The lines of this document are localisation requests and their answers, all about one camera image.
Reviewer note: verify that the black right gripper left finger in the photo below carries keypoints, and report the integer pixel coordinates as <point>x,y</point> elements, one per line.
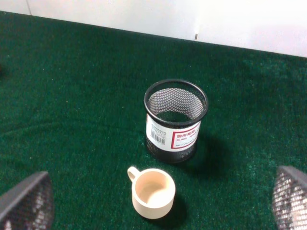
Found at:
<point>28,205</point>

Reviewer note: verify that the green felt table mat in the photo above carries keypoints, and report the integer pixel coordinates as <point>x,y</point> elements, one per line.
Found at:
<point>71,103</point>

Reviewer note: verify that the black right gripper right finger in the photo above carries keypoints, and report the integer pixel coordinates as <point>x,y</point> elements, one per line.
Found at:
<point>289,199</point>

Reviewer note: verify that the beige ceramic cup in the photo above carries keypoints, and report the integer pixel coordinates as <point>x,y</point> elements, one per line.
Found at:
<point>153,191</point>

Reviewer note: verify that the black mesh pen holder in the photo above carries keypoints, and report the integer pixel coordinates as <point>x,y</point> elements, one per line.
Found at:
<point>174,111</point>

